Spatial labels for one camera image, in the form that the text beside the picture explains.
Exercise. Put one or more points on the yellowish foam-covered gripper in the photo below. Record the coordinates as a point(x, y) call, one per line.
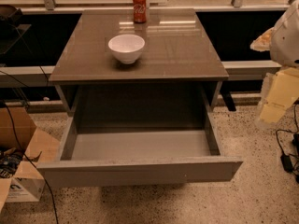
point(286, 42)

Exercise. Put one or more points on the grey top drawer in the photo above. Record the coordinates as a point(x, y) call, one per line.
point(120, 136)

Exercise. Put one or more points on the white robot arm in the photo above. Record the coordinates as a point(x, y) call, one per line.
point(289, 20)

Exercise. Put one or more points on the white ceramic bowl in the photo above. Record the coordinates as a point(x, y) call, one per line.
point(126, 48)

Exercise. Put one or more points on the red soda can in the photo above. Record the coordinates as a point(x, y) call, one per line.
point(140, 7)

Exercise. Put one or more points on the open cardboard box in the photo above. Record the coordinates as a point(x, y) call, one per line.
point(23, 146)

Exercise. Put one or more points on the dark side table left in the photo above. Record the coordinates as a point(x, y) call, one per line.
point(11, 29)

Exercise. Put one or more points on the black power adapter with cable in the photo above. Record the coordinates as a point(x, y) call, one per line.
point(287, 136)

